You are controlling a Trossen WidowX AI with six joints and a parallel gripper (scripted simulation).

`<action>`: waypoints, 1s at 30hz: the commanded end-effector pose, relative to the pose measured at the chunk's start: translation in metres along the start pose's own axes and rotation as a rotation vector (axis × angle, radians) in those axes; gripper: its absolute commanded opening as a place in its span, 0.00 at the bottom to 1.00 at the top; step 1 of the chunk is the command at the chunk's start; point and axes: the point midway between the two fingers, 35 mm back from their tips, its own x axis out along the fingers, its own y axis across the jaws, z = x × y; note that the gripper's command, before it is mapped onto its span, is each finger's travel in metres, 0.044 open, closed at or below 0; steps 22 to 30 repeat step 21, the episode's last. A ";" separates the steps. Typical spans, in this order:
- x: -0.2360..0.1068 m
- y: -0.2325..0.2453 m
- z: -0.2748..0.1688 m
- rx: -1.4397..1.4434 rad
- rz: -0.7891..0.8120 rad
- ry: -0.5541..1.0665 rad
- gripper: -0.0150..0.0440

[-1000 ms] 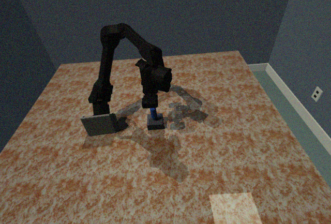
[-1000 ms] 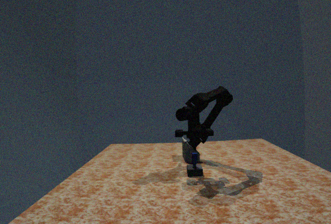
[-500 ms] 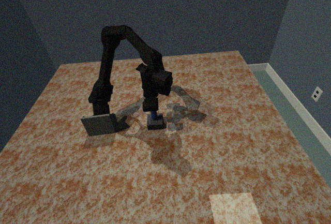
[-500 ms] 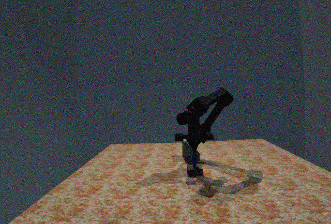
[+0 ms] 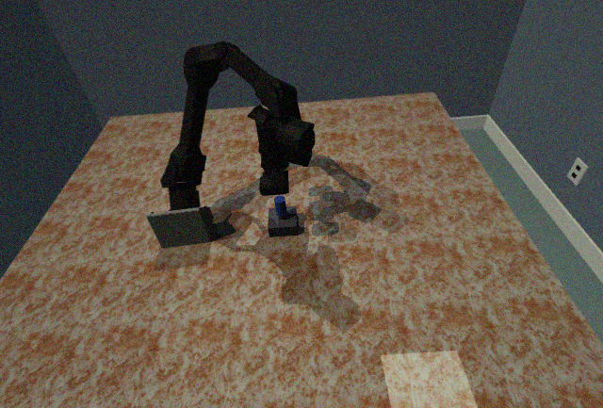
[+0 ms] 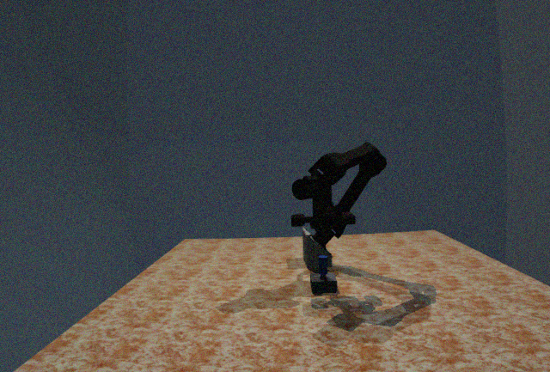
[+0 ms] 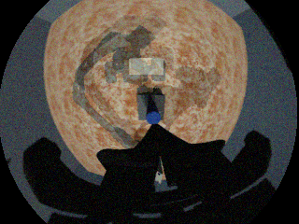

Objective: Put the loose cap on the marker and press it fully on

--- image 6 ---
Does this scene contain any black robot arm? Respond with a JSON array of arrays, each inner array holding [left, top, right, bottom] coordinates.
[[292, 142, 387, 244]]

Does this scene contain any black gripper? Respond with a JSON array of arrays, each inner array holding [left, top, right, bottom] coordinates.
[[291, 196, 356, 247]]

